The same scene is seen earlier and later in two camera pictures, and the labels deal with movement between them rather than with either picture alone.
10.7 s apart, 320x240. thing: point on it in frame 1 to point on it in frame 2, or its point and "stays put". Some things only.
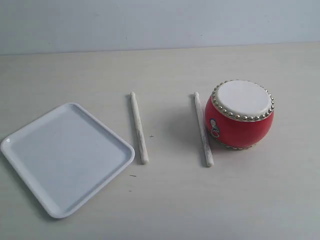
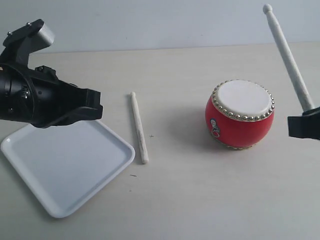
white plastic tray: [69, 158] stays put
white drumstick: [207, 149] to [305, 103]
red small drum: [238, 113] stays put
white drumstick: [142, 141] stays put
